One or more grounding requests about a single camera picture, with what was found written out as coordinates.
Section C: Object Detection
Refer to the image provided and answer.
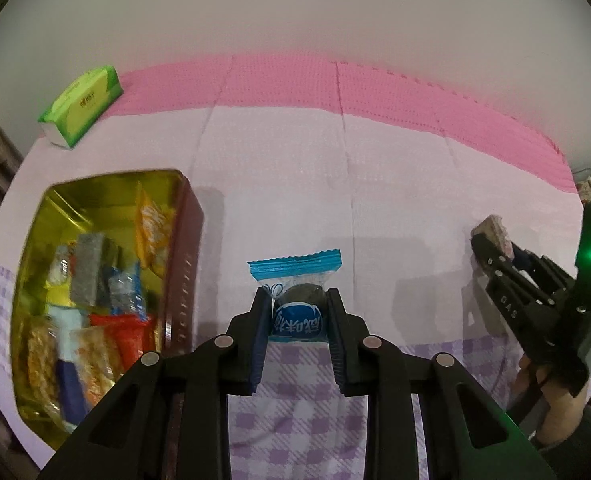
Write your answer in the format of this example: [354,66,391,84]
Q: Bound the orange snack packet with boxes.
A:
[134,182,176,276]

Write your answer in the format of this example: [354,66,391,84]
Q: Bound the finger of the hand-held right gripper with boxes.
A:
[513,244,575,292]
[470,234,515,282]

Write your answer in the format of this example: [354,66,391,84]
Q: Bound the small blue candy wrapper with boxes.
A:
[106,262,149,316]

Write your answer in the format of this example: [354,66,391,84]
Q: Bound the yellow clear snack packet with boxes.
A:
[46,242,79,306]

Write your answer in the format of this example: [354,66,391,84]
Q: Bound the green tissue pack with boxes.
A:
[37,65,124,150]

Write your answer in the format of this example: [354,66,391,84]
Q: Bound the brown tin box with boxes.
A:
[10,169,205,448]

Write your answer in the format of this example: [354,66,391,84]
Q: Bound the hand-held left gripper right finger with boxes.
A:
[327,288,556,480]

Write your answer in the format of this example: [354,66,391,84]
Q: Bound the clear nut brittle packet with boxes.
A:
[26,317,61,411]
[70,327,119,408]

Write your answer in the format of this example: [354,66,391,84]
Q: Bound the person's right hand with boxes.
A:
[515,352,591,448]

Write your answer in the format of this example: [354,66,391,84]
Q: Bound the light and dark blue packet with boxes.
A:
[48,305,89,421]

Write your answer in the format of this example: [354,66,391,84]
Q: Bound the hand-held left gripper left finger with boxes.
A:
[38,287,275,480]

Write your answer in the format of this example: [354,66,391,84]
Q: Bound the person's right forearm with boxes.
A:
[530,405,591,480]

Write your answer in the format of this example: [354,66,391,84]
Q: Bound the pink foam mat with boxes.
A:
[106,52,581,196]

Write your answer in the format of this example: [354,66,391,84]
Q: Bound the silver foil snack packet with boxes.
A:
[70,232,121,307]

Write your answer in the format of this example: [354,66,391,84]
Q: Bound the red snack packet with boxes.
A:
[88,312,157,376]

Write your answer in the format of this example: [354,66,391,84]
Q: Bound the round brown snack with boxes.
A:
[471,214,513,261]

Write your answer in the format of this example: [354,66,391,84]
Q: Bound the large blue candy wrapper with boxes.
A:
[247,248,342,356]

